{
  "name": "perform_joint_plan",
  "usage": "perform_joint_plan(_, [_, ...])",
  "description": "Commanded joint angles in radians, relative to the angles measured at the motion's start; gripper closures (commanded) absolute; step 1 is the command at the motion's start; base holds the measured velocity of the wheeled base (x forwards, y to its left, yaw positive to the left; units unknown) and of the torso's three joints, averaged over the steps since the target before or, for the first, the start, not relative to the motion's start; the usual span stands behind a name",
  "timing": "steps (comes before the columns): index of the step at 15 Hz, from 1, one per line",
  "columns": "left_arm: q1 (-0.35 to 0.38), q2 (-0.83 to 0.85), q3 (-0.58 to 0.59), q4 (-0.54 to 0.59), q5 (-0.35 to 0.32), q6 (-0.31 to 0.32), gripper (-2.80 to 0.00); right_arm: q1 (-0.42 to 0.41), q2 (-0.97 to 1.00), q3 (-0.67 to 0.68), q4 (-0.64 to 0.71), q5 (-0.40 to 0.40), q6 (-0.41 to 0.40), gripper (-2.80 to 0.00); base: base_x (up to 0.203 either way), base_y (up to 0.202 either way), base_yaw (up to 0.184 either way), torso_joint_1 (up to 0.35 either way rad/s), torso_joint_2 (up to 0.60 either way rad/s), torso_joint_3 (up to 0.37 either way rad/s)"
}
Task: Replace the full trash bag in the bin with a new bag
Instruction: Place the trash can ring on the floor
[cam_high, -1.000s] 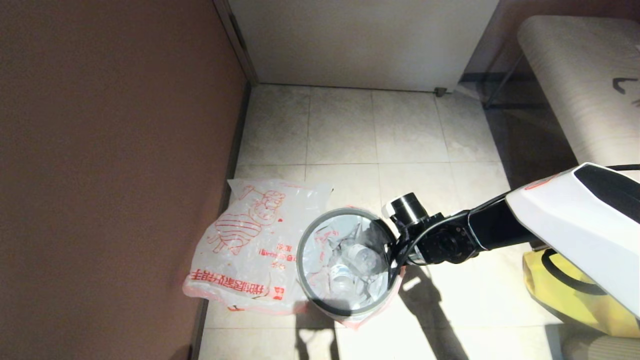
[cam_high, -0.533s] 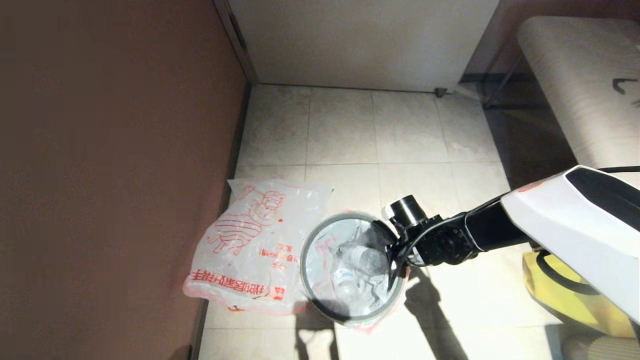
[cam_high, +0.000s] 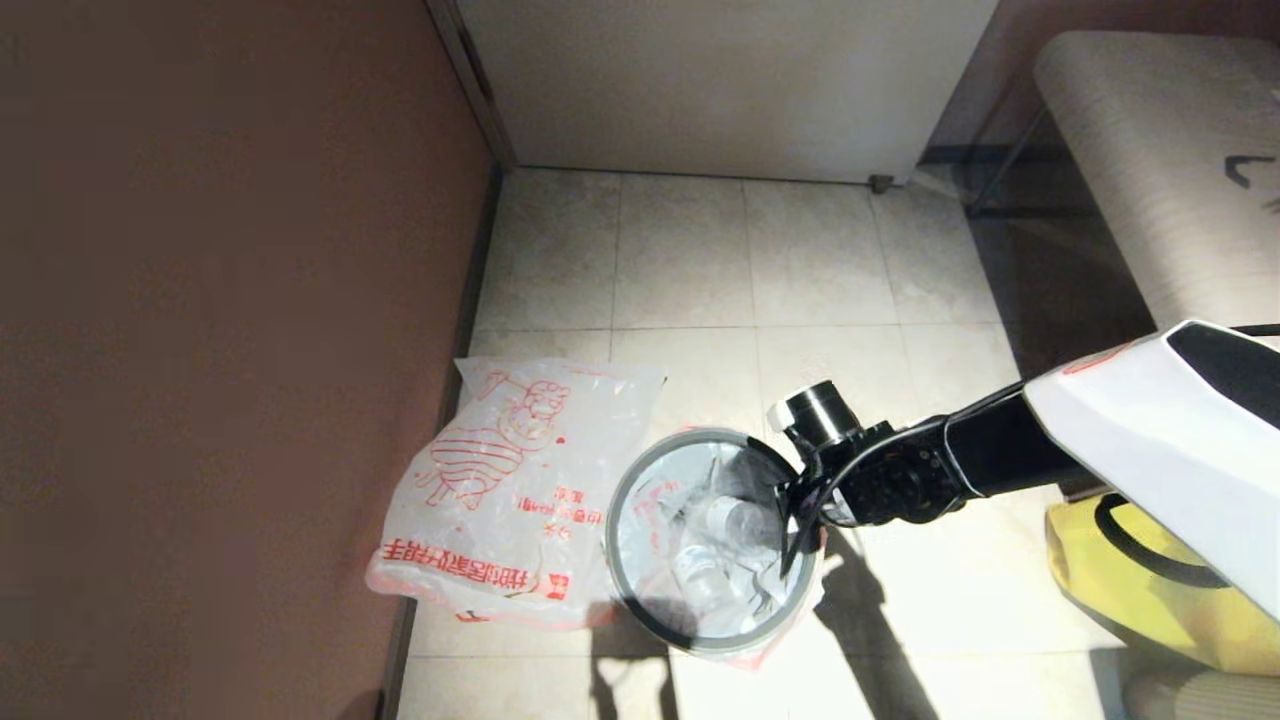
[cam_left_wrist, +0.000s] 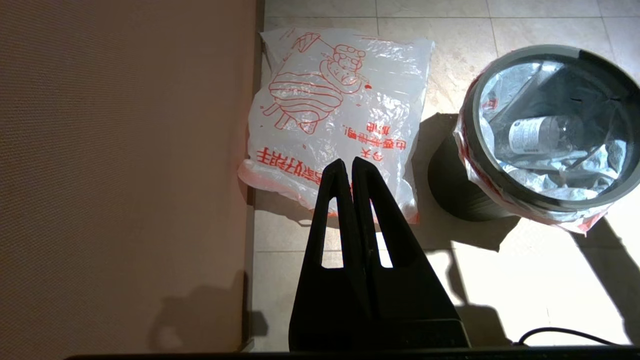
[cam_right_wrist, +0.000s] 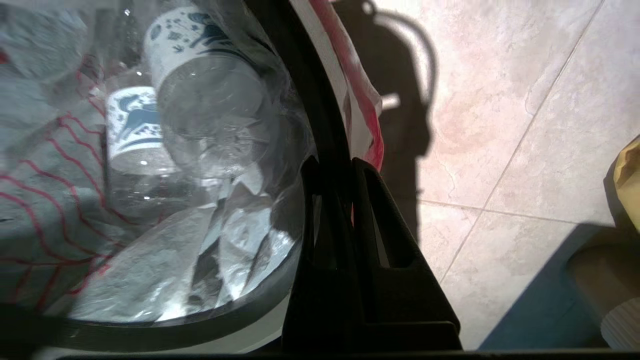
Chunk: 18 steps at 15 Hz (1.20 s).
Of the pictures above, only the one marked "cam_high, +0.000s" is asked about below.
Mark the clear plastic water bottle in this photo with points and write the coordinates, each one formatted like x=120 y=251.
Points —
x=700 y=575
x=735 y=520

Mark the grey metal furniture frame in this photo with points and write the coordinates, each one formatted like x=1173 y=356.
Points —
x=1007 y=160

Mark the clear plastic bag red print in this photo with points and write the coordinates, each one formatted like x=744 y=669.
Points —
x=500 y=500

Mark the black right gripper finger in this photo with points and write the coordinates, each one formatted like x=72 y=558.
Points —
x=795 y=530
x=820 y=520

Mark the yellow plastic bag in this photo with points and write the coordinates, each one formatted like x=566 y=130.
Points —
x=1130 y=620

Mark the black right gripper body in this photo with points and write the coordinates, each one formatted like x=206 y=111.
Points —
x=820 y=415

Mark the beige wooden table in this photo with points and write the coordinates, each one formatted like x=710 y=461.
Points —
x=1150 y=150

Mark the white cabinet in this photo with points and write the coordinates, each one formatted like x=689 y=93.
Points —
x=720 y=90

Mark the small dark cabinet foot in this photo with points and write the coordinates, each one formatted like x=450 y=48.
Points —
x=880 y=184

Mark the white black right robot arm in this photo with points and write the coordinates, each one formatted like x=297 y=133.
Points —
x=1150 y=450

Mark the white plastic bag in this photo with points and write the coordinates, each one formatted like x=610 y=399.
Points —
x=650 y=520

